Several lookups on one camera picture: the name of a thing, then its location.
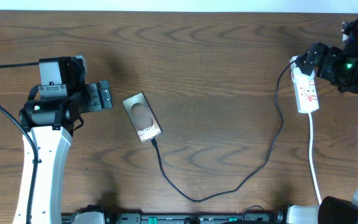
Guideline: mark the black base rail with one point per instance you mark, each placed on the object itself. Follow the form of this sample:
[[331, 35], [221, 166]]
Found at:
[[253, 214]]

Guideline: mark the bronze Galaxy smartphone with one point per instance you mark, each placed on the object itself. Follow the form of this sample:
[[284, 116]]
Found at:
[[142, 117]]

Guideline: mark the white power strip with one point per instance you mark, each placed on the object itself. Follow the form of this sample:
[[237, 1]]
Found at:
[[305, 89]]

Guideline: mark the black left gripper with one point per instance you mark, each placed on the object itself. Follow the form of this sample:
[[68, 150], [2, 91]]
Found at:
[[96, 100]]

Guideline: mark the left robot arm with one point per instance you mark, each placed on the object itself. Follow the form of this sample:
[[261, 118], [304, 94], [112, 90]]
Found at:
[[48, 120]]

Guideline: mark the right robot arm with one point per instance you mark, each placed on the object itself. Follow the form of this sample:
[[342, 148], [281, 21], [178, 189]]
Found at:
[[324, 91]]

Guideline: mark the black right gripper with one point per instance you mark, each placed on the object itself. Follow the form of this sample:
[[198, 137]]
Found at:
[[326, 70]]

